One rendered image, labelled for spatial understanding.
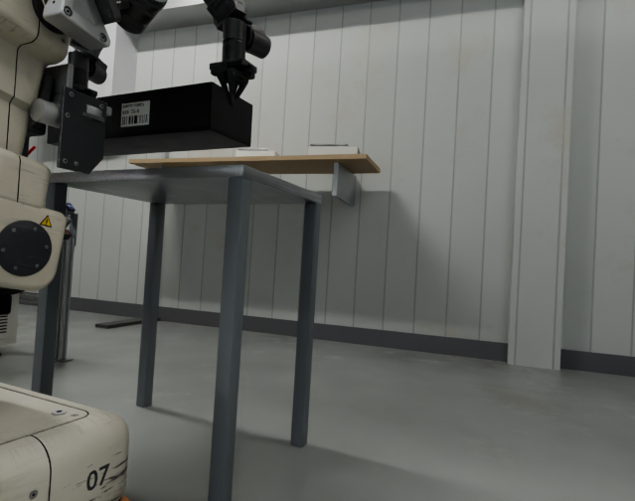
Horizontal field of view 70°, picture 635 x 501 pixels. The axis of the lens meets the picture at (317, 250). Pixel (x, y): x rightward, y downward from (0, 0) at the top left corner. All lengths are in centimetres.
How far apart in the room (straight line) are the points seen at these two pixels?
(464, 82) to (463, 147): 46
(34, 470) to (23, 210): 45
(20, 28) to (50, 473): 75
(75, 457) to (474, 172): 293
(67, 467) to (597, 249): 306
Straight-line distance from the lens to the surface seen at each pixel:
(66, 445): 89
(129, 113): 128
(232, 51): 120
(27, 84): 107
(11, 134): 105
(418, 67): 360
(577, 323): 334
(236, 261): 106
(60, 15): 95
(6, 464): 84
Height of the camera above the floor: 58
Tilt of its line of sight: 2 degrees up
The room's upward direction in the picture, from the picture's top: 3 degrees clockwise
